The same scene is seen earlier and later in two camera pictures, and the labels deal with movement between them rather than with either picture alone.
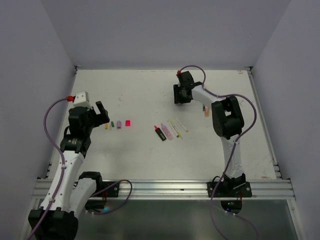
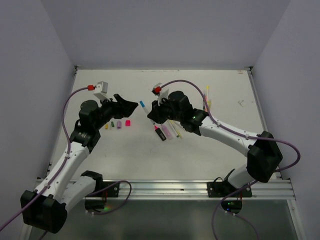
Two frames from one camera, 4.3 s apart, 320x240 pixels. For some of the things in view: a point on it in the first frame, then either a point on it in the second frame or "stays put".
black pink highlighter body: [160, 133] stays put
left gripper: [100, 118] -> [122, 108]
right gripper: [177, 97] -> [156, 112]
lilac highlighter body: [167, 132] stays put
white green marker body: [173, 129] stays put
